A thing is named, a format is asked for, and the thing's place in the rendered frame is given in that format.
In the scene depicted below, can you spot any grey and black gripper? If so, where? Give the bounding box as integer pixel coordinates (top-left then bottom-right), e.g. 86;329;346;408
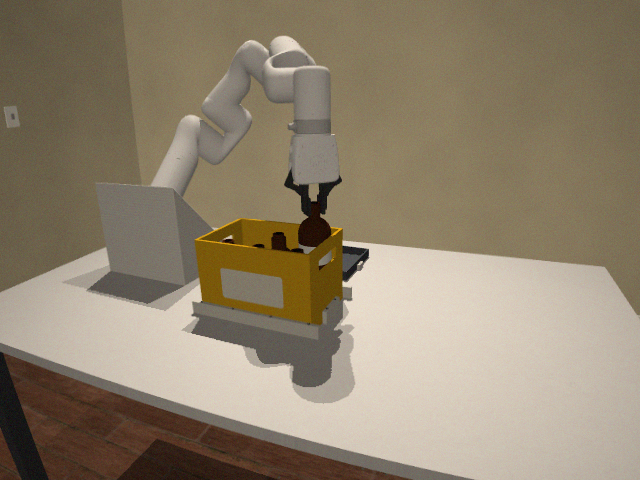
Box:
284;132;342;216

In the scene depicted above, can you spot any yellow crate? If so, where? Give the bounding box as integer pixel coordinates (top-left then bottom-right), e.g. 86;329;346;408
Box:
194;218;343;325

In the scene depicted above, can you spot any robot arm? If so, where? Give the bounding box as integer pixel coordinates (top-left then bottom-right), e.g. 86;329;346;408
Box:
150;36;331;197

